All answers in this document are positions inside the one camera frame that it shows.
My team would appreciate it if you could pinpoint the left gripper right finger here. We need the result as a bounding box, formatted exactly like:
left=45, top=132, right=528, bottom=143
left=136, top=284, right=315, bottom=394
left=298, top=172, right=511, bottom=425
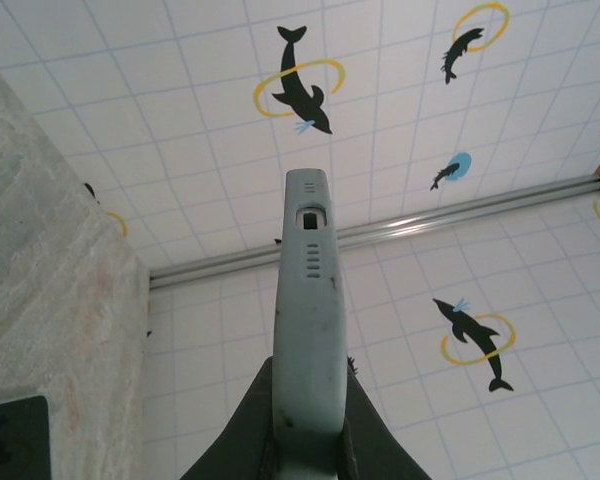
left=339, top=369, right=434, bottom=480

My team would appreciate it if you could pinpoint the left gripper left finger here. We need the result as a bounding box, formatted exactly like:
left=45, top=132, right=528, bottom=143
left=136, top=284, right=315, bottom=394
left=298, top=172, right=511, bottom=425
left=179, top=357, right=276, bottom=480

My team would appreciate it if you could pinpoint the light teal phone case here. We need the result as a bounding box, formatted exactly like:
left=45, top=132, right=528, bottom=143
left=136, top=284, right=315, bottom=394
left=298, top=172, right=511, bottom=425
left=269, top=168, right=350, bottom=480

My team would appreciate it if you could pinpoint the black smartphone in teal case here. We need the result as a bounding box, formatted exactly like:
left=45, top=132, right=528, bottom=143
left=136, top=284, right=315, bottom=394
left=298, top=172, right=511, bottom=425
left=0, top=394, right=51, bottom=480

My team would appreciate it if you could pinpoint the aluminium corner post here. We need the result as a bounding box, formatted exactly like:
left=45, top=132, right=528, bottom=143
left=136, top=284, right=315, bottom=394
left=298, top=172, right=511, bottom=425
left=148, top=174, right=600, bottom=292

